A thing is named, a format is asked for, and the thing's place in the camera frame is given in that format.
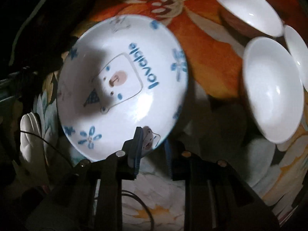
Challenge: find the white bear print plate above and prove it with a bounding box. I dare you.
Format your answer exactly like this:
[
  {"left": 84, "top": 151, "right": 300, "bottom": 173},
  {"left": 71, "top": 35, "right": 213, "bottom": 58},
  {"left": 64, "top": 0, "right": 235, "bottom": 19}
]
[{"left": 57, "top": 15, "right": 188, "bottom": 161}]

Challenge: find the white bowl red outside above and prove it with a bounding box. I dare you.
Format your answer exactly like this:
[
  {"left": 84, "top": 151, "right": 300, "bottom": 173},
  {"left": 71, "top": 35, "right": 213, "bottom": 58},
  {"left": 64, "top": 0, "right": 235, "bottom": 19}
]
[
  {"left": 284, "top": 25, "right": 308, "bottom": 91},
  {"left": 216, "top": 0, "right": 284, "bottom": 38},
  {"left": 242, "top": 37, "right": 304, "bottom": 144}
]

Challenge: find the stack of white plates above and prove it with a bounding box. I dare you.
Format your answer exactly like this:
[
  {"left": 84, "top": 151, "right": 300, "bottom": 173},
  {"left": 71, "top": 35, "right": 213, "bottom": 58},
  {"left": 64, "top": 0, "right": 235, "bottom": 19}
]
[{"left": 20, "top": 112, "right": 45, "bottom": 173}]

